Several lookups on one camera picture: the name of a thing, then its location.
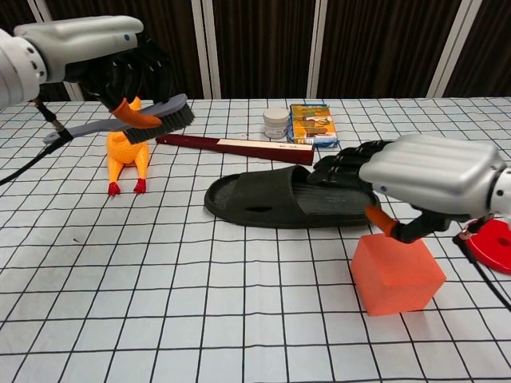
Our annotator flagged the yellow rubber chicken toy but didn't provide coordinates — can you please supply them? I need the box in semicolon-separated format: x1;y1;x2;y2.
105;97;152;196

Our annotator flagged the white black checked tablecloth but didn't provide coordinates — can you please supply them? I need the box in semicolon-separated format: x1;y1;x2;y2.
0;97;511;383

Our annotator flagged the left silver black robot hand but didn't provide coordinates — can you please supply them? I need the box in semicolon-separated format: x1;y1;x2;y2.
14;15;175;129

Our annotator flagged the red plastic disc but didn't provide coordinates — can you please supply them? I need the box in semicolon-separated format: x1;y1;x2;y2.
465;218;511;275

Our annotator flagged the grey cleaning brush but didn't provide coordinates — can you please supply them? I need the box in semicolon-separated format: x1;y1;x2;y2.
42;93;196;145

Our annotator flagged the colourful printed card box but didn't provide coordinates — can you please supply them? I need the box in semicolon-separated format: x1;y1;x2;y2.
286;103;341;149

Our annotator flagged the orange foam cube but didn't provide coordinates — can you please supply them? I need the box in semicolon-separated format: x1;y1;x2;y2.
350;232;446;318

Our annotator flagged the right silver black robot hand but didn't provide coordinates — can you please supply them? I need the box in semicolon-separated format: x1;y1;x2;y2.
312;134;506;243

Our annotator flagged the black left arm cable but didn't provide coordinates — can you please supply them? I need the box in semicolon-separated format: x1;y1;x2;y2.
0;98;73;187

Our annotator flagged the small white round jar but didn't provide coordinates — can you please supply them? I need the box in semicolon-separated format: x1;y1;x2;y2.
262;107;290;140

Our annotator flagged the black rubber slipper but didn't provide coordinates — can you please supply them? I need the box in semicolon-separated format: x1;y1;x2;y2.
204;164;381;230

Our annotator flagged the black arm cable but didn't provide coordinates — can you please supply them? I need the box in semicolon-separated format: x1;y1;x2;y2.
0;98;73;187
453;213;511;313

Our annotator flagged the dark red folded fan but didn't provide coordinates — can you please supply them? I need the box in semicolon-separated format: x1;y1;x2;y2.
155;133;315;166

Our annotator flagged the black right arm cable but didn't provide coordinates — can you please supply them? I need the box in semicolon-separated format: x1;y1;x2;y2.
453;213;511;313

